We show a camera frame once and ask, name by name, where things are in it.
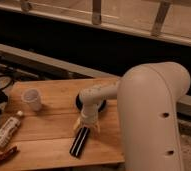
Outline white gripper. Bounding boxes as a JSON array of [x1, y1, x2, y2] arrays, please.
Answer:
[[73, 110, 100, 133]]

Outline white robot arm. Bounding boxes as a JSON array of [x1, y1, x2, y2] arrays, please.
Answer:
[[74, 62, 191, 171]]

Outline black ceramic cup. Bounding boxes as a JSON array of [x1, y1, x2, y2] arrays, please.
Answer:
[[75, 92, 106, 114]]

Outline translucent plastic cup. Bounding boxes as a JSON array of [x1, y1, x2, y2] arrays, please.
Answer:
[[21, 89, 42, 111]]

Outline small white bottle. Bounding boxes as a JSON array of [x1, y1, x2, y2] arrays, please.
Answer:
[[0, 111, 24, 148]]

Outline red snack wrapper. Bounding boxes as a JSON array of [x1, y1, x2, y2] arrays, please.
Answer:
[[0, 146, 18, 164]]

